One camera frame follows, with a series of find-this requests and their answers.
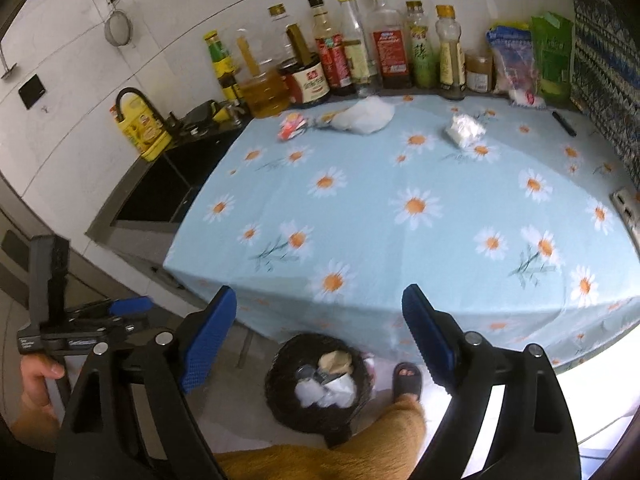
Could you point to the green label bottle gold cap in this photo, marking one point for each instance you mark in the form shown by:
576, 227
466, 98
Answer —
425, 55

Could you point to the red and white wrapper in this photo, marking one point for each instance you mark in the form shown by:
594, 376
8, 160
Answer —
292, 127

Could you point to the person's left hand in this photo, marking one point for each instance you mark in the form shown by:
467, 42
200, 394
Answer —
35, 385

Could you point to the white paper napkin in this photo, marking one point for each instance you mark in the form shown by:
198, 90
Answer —
342, 389

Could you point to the black marker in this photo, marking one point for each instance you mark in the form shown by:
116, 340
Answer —
564, 123

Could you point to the silver flat device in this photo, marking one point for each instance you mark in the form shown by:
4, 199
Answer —
627, 205

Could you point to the green bottle with yellow cap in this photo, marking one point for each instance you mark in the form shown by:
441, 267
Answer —
222, 60

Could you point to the small glass jar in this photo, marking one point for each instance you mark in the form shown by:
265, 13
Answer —
479, 72

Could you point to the small white crumpled paper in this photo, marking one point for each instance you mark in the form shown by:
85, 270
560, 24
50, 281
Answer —
465, 130

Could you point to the black wall switch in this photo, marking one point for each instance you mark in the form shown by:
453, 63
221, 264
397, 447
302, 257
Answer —
31, 91

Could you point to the red label bottle black cap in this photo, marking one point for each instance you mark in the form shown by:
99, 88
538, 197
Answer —
332, 60

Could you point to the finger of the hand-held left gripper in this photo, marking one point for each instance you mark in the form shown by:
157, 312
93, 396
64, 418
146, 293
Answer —
131, 305

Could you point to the clear bottle with yellow cap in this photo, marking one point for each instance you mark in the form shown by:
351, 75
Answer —
360, 55

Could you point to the clear snack bag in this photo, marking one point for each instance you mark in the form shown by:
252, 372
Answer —
515, 65

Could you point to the person's brown trousers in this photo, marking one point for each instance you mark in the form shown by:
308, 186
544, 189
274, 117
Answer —
325, 460

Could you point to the clear jug of yellow oil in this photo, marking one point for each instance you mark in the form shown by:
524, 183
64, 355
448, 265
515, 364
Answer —
262, 95

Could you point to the yellow sponge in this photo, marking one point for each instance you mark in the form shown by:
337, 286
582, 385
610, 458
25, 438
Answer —
221, 112

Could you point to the large white tissue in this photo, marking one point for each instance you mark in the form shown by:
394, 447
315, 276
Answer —
365, 115

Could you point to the white tissue wad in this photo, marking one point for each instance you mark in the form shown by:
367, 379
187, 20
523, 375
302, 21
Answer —
310, 391

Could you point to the metal mesh strainer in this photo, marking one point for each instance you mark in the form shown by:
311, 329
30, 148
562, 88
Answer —
118, 30

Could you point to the green carton box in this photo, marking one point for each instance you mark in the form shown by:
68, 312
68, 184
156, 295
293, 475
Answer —
552, 55

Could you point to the black sink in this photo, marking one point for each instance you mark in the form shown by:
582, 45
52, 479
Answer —
150, 195

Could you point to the blue patterned cloth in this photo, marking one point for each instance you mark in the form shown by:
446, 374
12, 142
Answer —
610, 60

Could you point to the yellow wrapper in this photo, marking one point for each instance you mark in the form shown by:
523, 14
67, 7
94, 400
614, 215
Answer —
325, 119

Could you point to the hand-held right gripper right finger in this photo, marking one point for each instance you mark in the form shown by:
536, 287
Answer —
430, 335

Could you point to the black slipper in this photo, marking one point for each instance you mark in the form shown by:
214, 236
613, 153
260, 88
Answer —
407, 382

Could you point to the silver foil bag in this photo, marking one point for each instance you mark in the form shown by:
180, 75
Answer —
312, 374

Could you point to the blue daisy print tablecloth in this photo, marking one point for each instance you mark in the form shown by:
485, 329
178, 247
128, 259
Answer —
375, 240

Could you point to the red label bottle gold cap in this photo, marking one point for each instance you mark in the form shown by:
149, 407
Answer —
390, 50

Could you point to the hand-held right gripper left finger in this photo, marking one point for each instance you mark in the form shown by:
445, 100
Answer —
207, 340

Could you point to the person's left forearm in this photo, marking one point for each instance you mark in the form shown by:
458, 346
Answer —
35, 434

